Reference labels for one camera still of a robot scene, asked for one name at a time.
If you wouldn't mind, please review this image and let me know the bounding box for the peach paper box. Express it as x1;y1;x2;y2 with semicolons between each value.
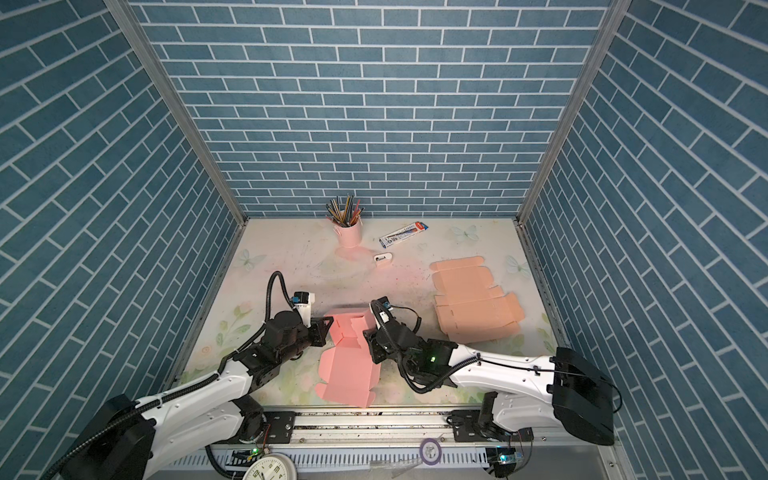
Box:
430;256;525;344

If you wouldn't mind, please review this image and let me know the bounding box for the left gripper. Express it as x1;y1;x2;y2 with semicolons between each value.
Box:
278;315;337;367

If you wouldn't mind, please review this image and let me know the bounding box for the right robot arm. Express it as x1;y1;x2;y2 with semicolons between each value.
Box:
364;297;623;446

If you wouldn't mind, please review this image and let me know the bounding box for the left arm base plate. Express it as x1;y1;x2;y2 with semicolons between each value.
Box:
220;411;296;445

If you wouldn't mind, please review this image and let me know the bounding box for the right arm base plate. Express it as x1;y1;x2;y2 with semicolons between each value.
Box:
446;410;534;443

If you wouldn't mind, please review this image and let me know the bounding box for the pink pencil bucket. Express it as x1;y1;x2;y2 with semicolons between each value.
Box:
333;219;362;249

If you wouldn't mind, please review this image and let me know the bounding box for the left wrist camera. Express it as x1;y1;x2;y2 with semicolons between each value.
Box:
291;291;315;328

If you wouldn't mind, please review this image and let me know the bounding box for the white round clock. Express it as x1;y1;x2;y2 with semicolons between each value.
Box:
243;453;298;480

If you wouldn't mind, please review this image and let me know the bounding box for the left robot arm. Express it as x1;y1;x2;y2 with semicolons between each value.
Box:
42;310;334;479

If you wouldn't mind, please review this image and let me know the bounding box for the pink paper box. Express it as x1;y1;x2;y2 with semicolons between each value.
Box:
315;308;381;408

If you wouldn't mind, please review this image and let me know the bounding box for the coloured pencils bundle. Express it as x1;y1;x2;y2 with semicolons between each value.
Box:
325;194;364;228

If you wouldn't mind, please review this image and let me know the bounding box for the blue white pen box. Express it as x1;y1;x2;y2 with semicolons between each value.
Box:
379;221;428;249

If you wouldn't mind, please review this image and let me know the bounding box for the metal base rail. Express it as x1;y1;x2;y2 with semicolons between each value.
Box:
103;404;637;480

